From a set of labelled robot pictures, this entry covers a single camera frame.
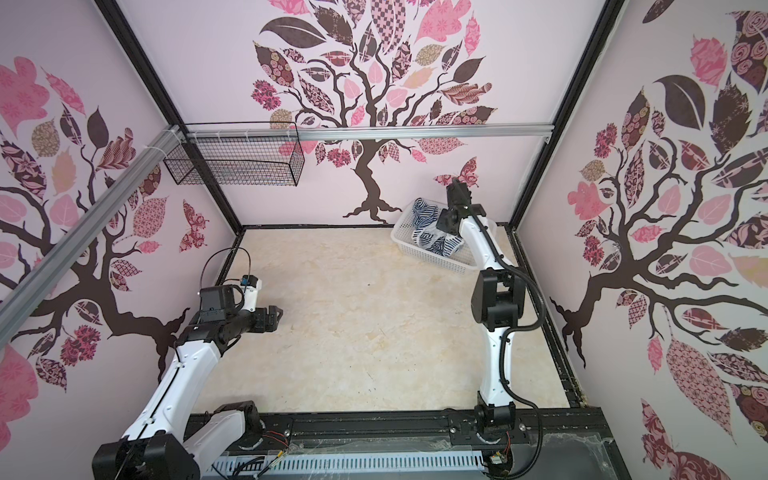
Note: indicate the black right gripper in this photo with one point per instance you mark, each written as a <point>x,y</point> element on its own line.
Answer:
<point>441,224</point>

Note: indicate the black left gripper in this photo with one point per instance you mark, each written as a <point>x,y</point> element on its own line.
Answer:
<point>261,326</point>

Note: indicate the blue white striped tank top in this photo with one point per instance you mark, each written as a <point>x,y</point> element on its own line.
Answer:
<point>425,234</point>

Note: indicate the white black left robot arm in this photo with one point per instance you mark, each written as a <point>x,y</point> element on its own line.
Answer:
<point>155,445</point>

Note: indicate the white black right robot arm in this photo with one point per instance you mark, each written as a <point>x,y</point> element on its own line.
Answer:
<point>497,305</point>

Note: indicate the white plastic laundry basket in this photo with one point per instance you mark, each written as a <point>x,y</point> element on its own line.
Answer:
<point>462,261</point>

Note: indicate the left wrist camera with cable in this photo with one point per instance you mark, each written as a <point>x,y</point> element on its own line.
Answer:
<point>223,300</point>

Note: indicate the silver aluminium back rail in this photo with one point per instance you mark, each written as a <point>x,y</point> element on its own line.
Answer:
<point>372,132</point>

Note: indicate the silver aluminium rail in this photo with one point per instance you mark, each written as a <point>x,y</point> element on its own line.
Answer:
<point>372,132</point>
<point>19,305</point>

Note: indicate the white slotted cable duct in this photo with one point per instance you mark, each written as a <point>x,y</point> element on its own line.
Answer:
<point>345,465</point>

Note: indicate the black wire mesh basket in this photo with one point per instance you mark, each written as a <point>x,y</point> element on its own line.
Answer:
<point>259,153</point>

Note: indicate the black right frame post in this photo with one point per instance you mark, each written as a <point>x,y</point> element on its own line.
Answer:
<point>608,19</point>

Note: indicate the black metal frame post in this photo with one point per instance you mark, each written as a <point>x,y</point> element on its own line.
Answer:
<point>120,27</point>

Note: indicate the silver aluminium left rail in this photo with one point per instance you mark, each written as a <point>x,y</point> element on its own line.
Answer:
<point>19,305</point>

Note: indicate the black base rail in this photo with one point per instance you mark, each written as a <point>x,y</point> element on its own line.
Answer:
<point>459,427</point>

